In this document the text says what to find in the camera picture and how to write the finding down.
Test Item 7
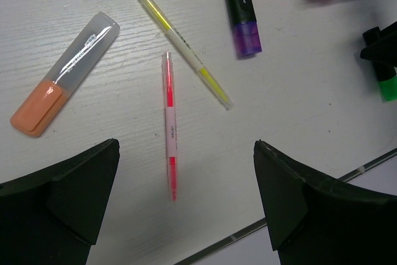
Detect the purple black highlighter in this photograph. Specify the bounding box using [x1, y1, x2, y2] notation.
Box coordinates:
[226, 0, 262, 57]

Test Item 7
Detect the pink thin pen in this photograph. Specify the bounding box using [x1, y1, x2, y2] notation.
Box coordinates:
[162, 52, 178, 202]

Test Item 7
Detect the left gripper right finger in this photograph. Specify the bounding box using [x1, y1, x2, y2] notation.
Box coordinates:
[254, 140, 396, 264]

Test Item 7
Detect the orange clear highlighter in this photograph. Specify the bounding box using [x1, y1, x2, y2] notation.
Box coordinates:
[10, 12, 120, 137]

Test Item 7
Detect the green black highlighter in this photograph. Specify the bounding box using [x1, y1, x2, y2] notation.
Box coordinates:
[362, 26, 397, 103]

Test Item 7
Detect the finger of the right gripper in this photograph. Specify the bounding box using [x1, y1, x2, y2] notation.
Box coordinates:
[360, 22, 396, 67]

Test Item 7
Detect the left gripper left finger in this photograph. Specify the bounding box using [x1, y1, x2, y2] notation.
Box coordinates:
[1, 139, 120, 264]

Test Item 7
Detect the yellow thin pen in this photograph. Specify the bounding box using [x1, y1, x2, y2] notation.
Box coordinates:
[139, 0, 233, 110]

